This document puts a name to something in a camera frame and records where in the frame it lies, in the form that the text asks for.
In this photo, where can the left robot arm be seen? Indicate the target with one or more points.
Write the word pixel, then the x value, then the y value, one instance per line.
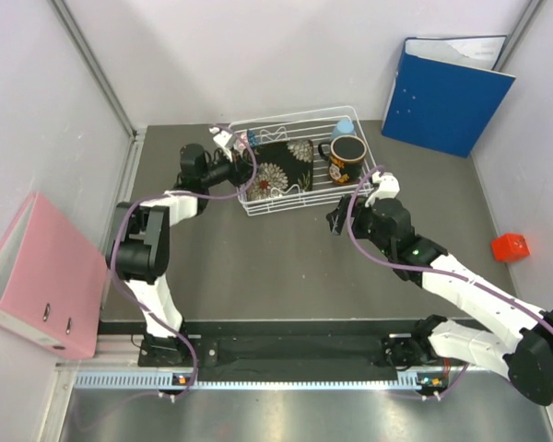
pixel 139 244

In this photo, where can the blue triangle pattern bowl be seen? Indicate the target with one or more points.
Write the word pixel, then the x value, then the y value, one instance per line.
pixel 247 138

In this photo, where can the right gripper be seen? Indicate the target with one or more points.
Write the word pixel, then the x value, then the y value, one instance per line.
pixel 337 217

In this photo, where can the pink ring binder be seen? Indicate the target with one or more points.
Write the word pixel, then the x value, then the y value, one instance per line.
pixel 51 281

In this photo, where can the white wire dish rack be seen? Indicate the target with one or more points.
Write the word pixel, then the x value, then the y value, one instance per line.
pixel 314 125

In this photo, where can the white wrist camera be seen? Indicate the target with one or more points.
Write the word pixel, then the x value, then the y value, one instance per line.
pixel 222 137
pixel 385 186

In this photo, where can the black decorated mug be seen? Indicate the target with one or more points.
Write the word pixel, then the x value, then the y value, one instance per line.
pixel 344 156

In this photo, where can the blue ring binder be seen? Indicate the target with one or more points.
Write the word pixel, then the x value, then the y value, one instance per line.
pixel 445 92

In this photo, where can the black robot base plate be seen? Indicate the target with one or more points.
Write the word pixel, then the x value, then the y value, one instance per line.
pixel 297 351

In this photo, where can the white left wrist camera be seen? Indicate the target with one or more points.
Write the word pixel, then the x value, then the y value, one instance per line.
pixel 222 137

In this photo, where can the light blue cup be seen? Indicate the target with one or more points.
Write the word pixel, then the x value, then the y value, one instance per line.
pixel 343 128

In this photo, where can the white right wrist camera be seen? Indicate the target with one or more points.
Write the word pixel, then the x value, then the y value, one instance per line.
pixel 385 186

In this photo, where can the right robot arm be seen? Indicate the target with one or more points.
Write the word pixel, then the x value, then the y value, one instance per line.
pixel 517 339

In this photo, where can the red cube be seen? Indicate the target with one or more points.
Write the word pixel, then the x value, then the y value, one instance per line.
pixel 509 248

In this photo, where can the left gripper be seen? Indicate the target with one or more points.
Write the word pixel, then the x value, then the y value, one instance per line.
pixel 241 169

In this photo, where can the black floral square plate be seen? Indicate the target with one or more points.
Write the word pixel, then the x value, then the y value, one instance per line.
pixel 283 166

